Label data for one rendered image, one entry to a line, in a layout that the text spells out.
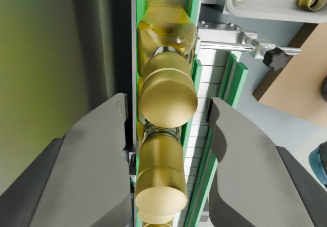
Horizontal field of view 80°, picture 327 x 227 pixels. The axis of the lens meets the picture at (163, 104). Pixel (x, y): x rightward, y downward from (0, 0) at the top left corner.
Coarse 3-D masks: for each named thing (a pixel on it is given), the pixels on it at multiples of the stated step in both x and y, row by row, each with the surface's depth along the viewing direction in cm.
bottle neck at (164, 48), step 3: (159, 48) 16; (162, 48) 16; (165, 48) 16; (168, 48) 16; (171, 48) 16; (174, 48) 16; (156, 51) 16; (159, 51) 16; (162, 51) 15; (165, 51) 15; (168, 51) 15; (171, 51) 15; (174, 51) 16; (177, 51) 16; (153, 54) 16; (156, 54) 15; (180, 54) 16; (150, 57) 16
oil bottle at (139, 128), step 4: (140, 124) 24; (136, 128) 24; (140, 128) 23; (180, 128) 24; (136, 132) 24; (140, 132) 23; (180, 132) 24; (136, 136) 24; (140, 136) 23; (180, 136) 24; (136, 140) 24; (140, 140) 23; (136, 144) 25; (140, 144) 23; (136, 148) 25
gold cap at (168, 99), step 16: (160, 64) 12; (176, 64) 12; (144, 80) 12; (160, 80) 10; (176, 80) 10; (192, 80) 12; (144, 96) 11; (160, 96) 11; (176, 96) 11; (192, 96) 11; (144, 112) 11; (160, 112) 11; (176, 112) 11; (192, 112) 11
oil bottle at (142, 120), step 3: (138, 78) 22; (141, 78) 21; (138, 81) 21; (141, 81) 21; (138, 84) 21; (141, 84) 20; (138, 87) 20; (141, 87) 20; (138, 90) 20; (138, 93) 20; (138, 96) 20; (138, 99) 20; (138, 102) 20; (138, 105) 21; (138, 108) 21; (138, 111) 21; (138, 114) 21; (141, 114) 21; (138, 117) 21; (141, 117) 21; (144, 117) 20; (138, 120) 22; (141, 120) 21; (144, 120) 21; (141, 123) 21; (144, 123) 21
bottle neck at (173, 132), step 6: (144, 126) 18; (150, 126) 17; (156, 126) 16; (144, 132) 17; (150, 132) 16; (156, 132) 16; (162, 132) 16; (168, 132) 16; (174, 132) 16; (144, 138) 16
